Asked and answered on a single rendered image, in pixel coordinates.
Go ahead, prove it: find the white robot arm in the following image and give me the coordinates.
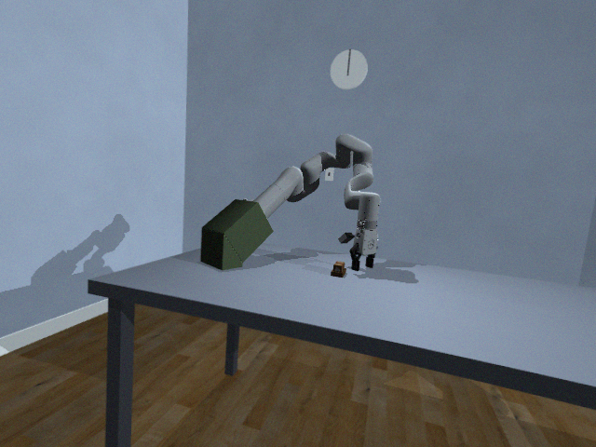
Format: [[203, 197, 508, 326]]
[[243, 134, 380, 229]]

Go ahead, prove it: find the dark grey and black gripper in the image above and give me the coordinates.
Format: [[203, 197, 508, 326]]
[[350, 227, 378, 271]]

